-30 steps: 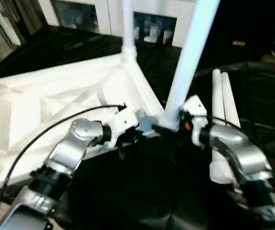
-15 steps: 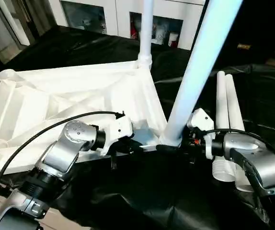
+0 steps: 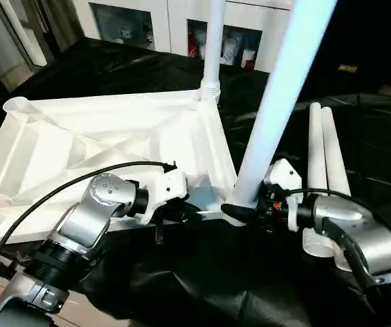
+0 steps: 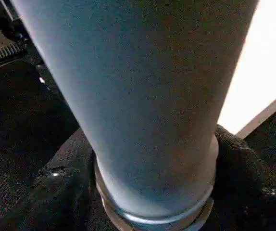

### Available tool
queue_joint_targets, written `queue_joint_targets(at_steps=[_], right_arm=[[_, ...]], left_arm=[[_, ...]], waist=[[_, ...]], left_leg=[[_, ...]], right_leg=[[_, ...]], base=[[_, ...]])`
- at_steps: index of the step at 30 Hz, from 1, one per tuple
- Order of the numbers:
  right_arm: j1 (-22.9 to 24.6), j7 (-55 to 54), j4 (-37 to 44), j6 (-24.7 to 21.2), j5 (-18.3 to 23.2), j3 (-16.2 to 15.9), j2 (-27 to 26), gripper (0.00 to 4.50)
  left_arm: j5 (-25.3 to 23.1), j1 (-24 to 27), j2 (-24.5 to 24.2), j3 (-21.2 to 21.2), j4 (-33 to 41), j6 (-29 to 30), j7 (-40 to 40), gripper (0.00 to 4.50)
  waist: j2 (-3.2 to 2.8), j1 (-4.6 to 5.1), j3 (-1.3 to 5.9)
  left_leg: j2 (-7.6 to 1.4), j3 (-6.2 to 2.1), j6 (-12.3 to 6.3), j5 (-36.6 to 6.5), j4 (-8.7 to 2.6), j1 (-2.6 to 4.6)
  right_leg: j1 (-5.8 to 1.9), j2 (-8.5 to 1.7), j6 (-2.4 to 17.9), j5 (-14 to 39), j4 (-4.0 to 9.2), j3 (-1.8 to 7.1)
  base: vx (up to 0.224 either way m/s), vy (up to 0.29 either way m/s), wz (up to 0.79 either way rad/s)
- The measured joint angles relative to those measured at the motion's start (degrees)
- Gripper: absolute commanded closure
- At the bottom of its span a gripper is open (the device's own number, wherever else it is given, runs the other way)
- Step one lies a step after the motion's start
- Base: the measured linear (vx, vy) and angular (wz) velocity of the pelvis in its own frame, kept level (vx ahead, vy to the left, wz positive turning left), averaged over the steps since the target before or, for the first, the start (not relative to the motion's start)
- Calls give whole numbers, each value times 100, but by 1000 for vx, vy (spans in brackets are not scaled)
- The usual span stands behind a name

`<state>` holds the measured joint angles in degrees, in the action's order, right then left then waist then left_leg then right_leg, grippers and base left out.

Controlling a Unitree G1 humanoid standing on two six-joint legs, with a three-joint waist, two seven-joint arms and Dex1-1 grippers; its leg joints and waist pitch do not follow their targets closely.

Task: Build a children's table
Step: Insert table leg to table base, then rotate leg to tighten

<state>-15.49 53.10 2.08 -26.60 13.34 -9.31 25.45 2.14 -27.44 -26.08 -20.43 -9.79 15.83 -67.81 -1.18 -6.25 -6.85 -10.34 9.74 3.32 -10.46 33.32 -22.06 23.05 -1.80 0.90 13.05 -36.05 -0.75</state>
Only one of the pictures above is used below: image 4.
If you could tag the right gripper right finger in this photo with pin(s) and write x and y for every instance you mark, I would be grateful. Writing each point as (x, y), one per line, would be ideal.
(248, 192)

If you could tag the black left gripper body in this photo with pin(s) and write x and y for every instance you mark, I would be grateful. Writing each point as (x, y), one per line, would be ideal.
(8, 43)

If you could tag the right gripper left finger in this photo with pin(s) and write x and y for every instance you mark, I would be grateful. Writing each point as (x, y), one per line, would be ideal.
(61, 192)

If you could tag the white plastic table leg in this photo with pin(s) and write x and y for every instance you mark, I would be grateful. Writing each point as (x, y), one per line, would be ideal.
(143, 96)

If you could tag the white plastic table top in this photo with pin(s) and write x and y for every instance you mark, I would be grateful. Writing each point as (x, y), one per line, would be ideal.
(268, 57)

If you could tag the black work mat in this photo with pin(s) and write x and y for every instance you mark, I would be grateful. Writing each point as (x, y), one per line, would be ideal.
(13, 134)

